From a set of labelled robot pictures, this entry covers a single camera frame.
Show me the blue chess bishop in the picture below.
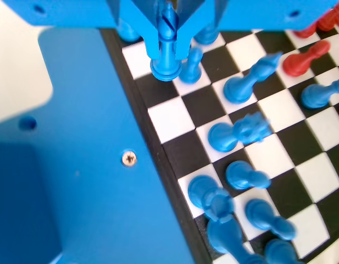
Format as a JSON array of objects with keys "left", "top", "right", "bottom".
[
  {"left": 223, "top": 51, "right": 284, "bottom": 105},
  {"left": 149, "top": 2, "right": 184, "bottom": 83}
]

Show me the red chess pawn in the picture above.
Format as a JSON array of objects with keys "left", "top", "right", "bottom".
[
  {"left": 282, "top": 40, "right": 331, "bottom": 78},
  {"left": 316, "top": 2, "right": 339, "bottom": 32},
  {"left": 292, "top": 23, "right": 318, "bottom": 39}
]

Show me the blue chess rook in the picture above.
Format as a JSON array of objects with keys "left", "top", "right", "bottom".
[
  {"left": 116, "top": 19, "right": 143, "bottom": 42},
  {"left": 187, "top": 175, "right": 236, "bottom": 224}
]

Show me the blue chess pawn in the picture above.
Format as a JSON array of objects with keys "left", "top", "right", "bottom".
[
  {"left": 244, "top": 199, "right": 298, "bottom": 242},
  {"left": 225, "top": 161, "right": 272, "bottom": 191},
  {"left": 179, "top": 46, "right": 204, "bottom": 85},
  {"left": 264, "top": 238, "right": 306, "bottom": 264},
  {"left": 300, "top": 78, "right": 339, "bottom": 110}
]

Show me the blue chess queen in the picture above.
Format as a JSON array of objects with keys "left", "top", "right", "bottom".
[{"left": 207, "top": 112, "right": 272, "bottom": 154}]

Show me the black and white chessboard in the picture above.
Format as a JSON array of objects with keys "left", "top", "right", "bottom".
[{"left": 99, "top": 26, "right": 339, "bottom": 264}]

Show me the brass screw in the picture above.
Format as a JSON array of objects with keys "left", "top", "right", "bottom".
[{"left": 121, "top": 150, "right": 137, "bottom": 167}]

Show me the blue base plate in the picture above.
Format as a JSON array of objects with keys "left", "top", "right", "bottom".
[{"left": 0, "top": 26, "right": 203, "bottom": 264}]

